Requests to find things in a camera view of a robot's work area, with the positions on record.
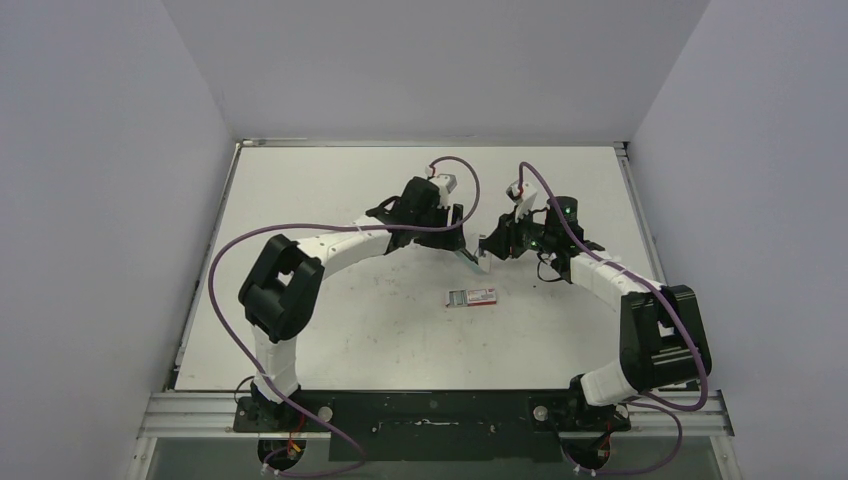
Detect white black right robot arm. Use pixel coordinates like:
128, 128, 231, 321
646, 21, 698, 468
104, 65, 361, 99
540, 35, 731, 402
480, 186, 712, 429

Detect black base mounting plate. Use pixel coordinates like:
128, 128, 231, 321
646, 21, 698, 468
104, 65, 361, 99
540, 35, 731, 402
233, 389, 631, 462

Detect red white staple box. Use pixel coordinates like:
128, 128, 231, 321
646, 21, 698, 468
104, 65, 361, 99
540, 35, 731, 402
445, 288, 497, 308

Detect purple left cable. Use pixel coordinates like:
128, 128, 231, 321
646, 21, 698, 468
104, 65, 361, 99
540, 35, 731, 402
207, 156, 482, 480

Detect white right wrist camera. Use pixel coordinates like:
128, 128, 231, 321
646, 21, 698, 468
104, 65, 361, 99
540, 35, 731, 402
506, 180, 537, 222

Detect purple cable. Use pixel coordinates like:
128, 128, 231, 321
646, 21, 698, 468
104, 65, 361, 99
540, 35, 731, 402
207, 156, 482, 480
518, 161, 710, 478

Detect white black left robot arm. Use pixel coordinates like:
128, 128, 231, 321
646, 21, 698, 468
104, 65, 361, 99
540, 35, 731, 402
238, 174, 490, 431

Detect aluminium front rail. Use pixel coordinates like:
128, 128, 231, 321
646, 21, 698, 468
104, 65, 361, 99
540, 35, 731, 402
137, 390, 734, 440

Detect light blue stapler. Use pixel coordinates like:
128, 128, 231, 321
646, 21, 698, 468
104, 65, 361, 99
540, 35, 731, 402
460, 249, 491, 275

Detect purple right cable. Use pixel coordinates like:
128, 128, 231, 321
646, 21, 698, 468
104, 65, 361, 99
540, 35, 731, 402
518, 161, 710, 478

